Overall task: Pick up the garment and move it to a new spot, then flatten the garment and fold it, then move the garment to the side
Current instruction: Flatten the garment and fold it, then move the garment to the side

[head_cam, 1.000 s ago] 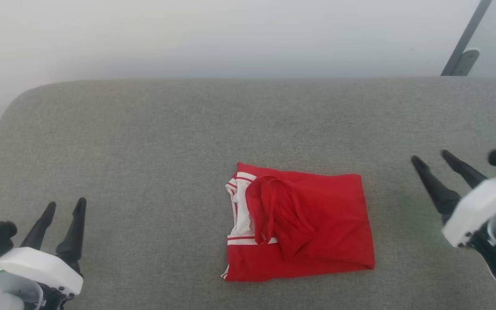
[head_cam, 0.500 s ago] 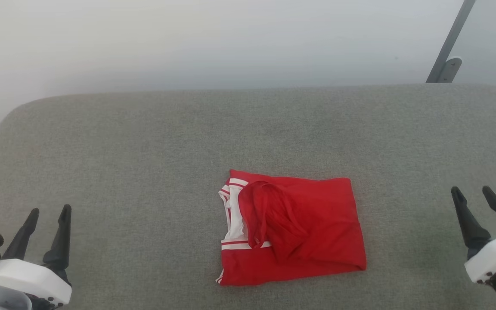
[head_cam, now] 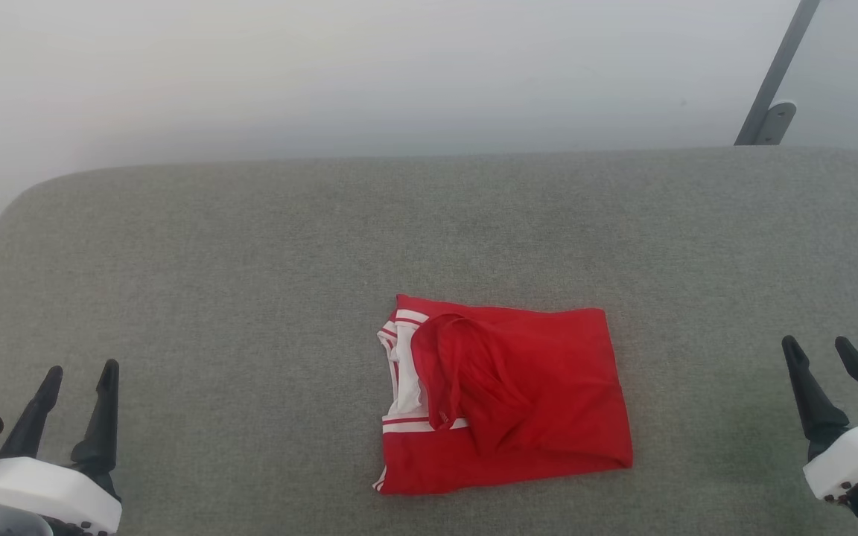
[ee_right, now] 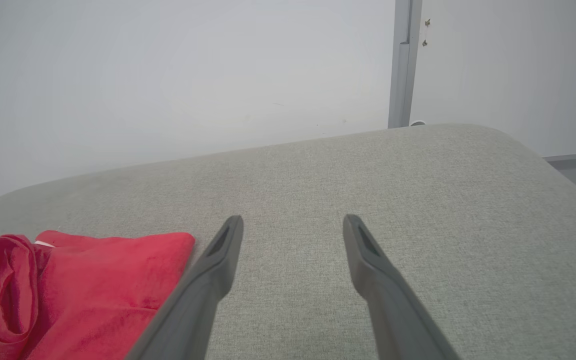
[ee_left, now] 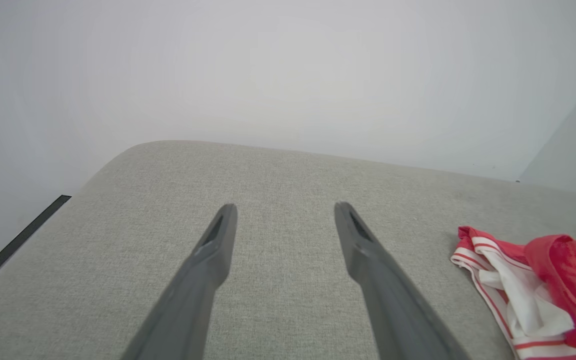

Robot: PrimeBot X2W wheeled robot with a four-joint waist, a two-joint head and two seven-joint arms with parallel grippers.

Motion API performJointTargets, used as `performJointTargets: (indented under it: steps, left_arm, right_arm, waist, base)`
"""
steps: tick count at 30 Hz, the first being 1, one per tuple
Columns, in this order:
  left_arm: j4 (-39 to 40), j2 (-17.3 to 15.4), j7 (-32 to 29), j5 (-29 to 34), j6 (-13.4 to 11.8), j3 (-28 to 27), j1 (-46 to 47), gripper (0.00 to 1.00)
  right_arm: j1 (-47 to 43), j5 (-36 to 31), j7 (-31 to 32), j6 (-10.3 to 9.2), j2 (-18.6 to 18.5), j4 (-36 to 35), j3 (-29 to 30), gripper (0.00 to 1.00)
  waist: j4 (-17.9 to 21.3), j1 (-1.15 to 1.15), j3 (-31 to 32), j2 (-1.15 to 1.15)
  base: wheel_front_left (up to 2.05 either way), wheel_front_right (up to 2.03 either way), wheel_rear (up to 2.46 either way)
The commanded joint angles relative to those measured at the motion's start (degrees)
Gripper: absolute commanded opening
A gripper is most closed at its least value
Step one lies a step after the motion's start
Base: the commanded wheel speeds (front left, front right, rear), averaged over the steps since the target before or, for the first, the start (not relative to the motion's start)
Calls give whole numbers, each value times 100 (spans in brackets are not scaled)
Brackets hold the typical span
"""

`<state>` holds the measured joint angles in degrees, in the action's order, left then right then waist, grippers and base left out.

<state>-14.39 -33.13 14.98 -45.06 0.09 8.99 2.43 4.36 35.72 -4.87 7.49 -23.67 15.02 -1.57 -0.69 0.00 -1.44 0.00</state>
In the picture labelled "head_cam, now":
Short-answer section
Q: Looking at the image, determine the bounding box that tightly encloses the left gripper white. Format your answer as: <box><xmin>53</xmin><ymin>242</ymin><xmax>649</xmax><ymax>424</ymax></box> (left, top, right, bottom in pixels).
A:
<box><xmin>0</xmin><ymin>360</ymin><xmax>123</xmax><ymax>534</ymax></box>

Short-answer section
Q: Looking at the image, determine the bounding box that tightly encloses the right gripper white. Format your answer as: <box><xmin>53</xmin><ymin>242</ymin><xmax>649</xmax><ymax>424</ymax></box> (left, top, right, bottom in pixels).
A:
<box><xmin>781</xmin><ymin>335</ymin><xmax>858</xmax><ymax>536</ymax></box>

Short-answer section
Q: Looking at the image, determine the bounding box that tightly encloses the red and white jersey shirt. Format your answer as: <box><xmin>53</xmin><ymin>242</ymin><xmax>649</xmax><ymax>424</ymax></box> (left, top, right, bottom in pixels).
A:
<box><xmin>373</xmin><ymin>294</ymin><xmax>635</xmax><ymax>497</ymax></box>

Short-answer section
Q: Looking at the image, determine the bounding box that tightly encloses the grey fabric sofa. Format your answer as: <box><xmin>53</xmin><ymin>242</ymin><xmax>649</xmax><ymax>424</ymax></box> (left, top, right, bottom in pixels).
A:
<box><xmin>0</xmin><ymin>146</ymin><xmax>858</xmax><ymax>536</ymax></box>

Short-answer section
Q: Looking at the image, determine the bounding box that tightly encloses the grey rounded pole bracket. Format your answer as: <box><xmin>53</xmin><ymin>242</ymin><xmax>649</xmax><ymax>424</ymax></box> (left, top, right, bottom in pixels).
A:
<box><xmin>755</xmin><ymin>100</ymin><xmax>798</xmax><ymax>146</ymax></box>

